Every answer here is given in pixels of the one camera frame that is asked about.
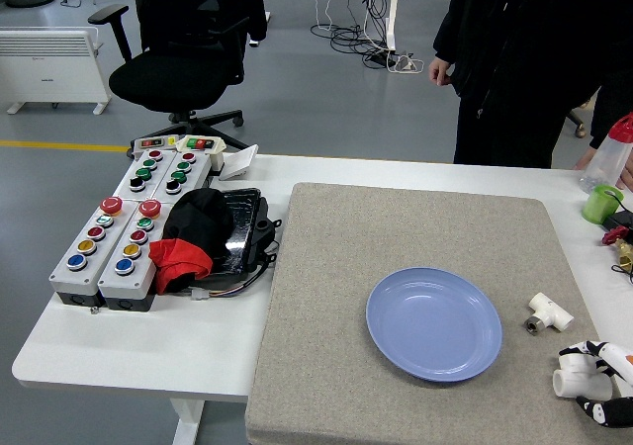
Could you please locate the person's right hand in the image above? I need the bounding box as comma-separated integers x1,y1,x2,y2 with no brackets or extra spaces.
427,56,454,88

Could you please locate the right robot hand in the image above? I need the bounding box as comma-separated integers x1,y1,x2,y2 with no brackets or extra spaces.
558,339,633,429

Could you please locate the plain white pipe tee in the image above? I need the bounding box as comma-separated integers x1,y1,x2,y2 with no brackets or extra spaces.
552,353,617,400

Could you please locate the white pipe tee metal thread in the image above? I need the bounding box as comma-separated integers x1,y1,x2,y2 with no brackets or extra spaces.
523,292,576,336

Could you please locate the blue plate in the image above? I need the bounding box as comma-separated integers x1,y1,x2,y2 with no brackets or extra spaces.
365,266,503,384

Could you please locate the clear bottle red cap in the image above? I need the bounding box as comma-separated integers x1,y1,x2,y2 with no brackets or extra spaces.
578,112,633,195

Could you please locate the green cup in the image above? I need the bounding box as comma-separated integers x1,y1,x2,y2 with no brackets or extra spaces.
581,184,625,225

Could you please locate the small black box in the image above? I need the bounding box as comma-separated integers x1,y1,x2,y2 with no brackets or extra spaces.
600,211,633,231

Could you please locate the person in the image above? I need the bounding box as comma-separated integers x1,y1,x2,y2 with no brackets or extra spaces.
432,0,633,169
588,84,633,150

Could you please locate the white desk leg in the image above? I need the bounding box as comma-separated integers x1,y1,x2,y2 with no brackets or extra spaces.
385,0,403,53

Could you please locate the grey-brown mat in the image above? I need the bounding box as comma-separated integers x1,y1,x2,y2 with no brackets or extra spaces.
244,182,633,445

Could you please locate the black device housing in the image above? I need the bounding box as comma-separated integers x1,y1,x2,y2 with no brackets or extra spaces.
246,195,284,279

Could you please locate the black plastic tray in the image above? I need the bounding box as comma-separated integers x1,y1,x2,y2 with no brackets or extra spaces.
212,187,264,274

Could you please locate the small four-button control box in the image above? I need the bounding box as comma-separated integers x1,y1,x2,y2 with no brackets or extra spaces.
113,148,177,202
147,150,215,205

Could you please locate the black office chair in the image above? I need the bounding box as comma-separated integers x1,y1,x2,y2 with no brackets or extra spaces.
87,0,249,152

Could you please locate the black and red cloth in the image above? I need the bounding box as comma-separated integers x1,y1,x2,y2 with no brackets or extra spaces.
147,187,236,297

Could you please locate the large five-button control box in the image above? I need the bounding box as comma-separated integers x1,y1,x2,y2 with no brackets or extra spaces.
97,198,165,312
47,196,125,309

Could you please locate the white panel heater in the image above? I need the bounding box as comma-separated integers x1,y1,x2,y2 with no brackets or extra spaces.
0,26,113,116

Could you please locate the white table leg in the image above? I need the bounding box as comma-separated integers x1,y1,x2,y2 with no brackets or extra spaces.
170,398,207,445

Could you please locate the brass valve red handle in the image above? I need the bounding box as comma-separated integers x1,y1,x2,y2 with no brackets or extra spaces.
601,226,633,273

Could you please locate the black floor cable bundle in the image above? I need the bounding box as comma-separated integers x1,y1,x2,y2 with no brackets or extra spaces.
310,0,397,69

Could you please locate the white wall switch plate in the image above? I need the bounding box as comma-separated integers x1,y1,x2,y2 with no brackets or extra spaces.
219,143,260,182

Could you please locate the white red-green switch box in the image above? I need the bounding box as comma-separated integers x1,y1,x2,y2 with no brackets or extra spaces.
176,134,227,172

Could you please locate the grey switch box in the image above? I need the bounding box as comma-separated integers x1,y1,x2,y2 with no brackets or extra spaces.
129,135,187,160

